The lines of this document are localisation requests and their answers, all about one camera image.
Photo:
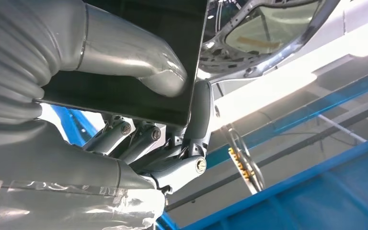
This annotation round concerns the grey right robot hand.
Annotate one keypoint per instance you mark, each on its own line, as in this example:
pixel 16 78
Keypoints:
pixel 60 165

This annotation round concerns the white car body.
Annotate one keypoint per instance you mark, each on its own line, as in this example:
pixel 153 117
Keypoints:
pixel 282 82

